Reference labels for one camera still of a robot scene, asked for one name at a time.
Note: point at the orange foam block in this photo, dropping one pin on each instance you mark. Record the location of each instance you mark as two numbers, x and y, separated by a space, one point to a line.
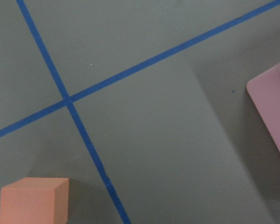
35 200

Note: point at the pink plastic bin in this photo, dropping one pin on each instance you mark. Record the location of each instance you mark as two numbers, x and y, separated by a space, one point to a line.
264 91

